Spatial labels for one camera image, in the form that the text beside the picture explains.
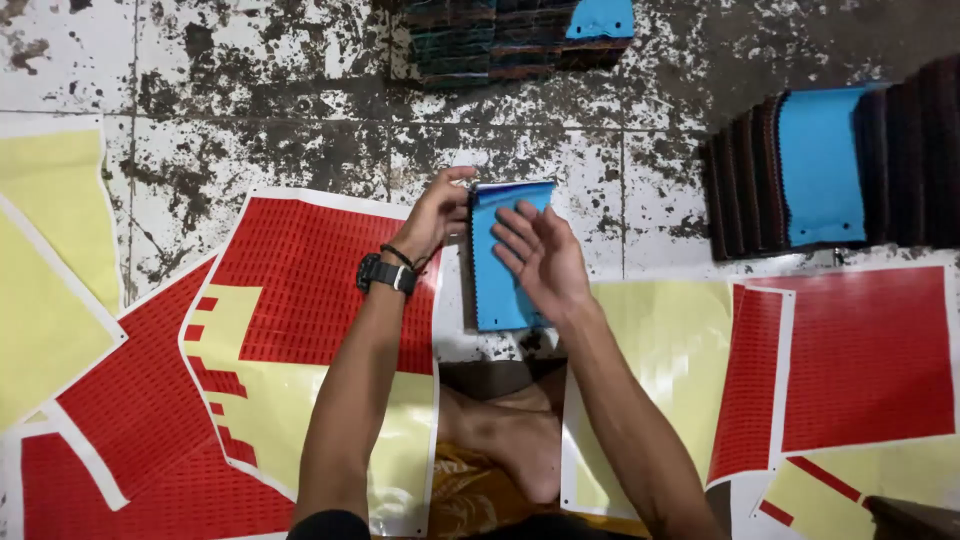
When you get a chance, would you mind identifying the person's left hand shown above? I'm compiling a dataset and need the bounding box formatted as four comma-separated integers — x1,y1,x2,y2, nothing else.
390,165,479,268

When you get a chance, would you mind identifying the person's right hand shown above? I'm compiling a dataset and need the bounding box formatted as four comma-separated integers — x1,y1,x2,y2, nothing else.
489,199,595,326

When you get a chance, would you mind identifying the blue cover fabric swatch book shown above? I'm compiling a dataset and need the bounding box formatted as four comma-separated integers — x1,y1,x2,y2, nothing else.
465,179,561,334

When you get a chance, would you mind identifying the black wrist watch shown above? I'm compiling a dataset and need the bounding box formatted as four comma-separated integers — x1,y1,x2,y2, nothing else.
355,252,419,297

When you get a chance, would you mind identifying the stack of dark swatch books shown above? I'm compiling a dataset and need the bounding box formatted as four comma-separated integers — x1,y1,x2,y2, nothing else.
390,0,636,93

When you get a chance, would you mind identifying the red and yellow sticker sheet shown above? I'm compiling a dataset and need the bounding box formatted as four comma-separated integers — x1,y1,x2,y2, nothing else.
177,186,445,538

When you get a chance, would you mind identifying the plain yellow backing sheet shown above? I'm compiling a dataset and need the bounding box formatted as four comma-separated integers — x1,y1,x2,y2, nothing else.
0,114,126,318
0,193,130,432
559,279,735,522

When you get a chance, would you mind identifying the person's bare foot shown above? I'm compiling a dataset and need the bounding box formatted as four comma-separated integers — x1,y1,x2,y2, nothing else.
437,363,569,507

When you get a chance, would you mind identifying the yellow patterned cloth garment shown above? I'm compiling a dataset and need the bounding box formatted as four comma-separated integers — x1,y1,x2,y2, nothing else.
423,441,655,540

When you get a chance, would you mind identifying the narrow red sticker sheet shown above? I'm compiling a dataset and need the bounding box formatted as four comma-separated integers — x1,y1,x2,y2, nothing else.
705,283,798,490

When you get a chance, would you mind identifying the row of dark swatch books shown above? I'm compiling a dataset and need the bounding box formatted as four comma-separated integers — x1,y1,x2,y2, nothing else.
699,54,960,262

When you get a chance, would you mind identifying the black shirt sleeve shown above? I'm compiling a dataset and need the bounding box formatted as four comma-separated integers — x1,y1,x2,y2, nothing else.
286,510,374,540

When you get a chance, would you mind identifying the large red sticker sheet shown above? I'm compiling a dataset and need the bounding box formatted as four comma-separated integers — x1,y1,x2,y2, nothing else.
733,262,960,456

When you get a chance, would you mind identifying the yellow sheet with red strips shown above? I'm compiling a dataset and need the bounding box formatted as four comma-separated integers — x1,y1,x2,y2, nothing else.
748,433,960,540

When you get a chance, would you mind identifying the black cord bracelet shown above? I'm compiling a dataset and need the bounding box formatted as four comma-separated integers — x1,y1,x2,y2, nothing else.
378,242,433,273

